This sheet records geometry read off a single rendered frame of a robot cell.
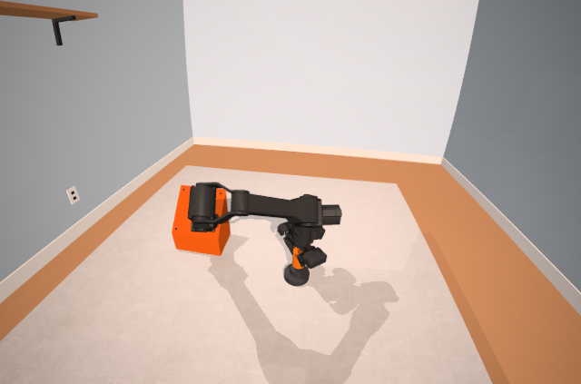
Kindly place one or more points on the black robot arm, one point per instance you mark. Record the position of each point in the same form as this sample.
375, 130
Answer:
304, 213

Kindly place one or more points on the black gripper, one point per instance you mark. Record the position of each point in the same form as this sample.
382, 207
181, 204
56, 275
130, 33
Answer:
295, 238

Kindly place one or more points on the orange knob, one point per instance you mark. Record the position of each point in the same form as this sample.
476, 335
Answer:
295, 260

